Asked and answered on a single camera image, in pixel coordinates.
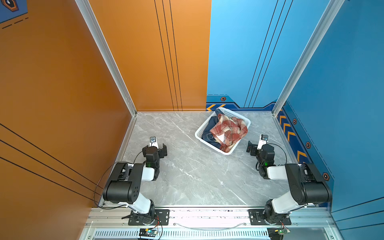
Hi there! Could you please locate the grey cable on rail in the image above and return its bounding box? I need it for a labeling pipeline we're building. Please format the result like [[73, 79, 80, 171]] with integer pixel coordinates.
[[173, 222, 247, 232]]

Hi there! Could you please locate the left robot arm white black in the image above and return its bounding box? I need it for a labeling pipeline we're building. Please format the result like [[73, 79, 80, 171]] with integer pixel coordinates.
[[103, 144, 168, 225]]

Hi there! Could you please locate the left green circuit board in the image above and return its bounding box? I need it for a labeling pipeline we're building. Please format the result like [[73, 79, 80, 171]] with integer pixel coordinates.
[[139, 229, 160, 240]]

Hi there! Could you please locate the aluminium front rail frame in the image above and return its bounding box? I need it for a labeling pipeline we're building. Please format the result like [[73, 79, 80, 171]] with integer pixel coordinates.
[[80, 206, 343, 240]]

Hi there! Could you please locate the green circuit board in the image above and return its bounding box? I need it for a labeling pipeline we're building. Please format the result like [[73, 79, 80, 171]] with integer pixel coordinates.
[[139, 229, 160, 240], [268, 229, 291, 240]]

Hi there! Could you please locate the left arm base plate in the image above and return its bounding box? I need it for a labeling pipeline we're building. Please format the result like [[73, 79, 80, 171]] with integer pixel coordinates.
[[128, 209, 170, 226]]

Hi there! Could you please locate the right aluminium corner post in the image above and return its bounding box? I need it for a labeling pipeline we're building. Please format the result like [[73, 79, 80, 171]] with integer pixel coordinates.
[[272, 0, 345, 117]]

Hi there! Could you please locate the dark blue denim skirt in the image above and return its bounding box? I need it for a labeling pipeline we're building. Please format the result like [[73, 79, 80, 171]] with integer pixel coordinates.
[[202, 109, 223, 149]]

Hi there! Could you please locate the red plaid skirt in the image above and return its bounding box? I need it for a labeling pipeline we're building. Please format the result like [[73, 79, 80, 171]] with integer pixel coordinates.
[[211, 114, 248, 153]]

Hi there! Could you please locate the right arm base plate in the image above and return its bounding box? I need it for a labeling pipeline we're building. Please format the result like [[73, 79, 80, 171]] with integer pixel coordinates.
[[248, 209, 292, 226]]

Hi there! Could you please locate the right green circuit board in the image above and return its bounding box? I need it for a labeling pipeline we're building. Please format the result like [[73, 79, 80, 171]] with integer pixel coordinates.
[[268, 229, 291, 240]]

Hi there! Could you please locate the left aluminium corner post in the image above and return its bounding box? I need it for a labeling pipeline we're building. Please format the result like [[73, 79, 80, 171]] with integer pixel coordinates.
[[75, 0, 137, 117]]

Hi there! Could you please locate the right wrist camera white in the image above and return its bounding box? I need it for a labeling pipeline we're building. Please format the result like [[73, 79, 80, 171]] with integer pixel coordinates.
[[257, 134, 269, 150]]

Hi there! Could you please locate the aluminium corner post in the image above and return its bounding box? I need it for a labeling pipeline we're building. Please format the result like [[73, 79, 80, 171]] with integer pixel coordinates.
[[272, 0, 345, 117], [75, 0, 137, 117]]

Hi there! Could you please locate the white plastic laundry basket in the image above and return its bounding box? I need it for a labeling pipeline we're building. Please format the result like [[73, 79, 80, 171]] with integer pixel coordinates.
[[195, 107, 251, 155]]

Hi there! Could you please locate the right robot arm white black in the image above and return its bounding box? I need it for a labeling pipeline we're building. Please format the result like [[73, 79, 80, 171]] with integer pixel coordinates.
[[247, 141, 332, 225]]

